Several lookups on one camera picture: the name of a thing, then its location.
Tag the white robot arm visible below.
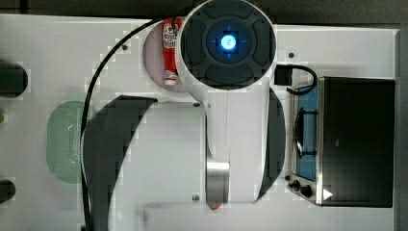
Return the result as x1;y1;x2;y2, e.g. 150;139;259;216
82;0;285;231

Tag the black toaster oven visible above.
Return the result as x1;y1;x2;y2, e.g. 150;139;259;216
288;77;395;208

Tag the round grey plate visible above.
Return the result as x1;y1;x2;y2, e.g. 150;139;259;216
142;20;187;93

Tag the red ketchup bottle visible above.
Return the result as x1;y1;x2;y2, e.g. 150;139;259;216
162;17;182;86

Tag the green perforated basket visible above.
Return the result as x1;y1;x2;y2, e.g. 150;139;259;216
46;101;85;184

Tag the black cylinder on table edge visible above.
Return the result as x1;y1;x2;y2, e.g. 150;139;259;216
0;61;28;98

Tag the black object at lower left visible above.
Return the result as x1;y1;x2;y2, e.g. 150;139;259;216
0;180;16;203

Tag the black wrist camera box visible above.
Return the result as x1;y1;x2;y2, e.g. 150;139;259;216
274;64;293;86

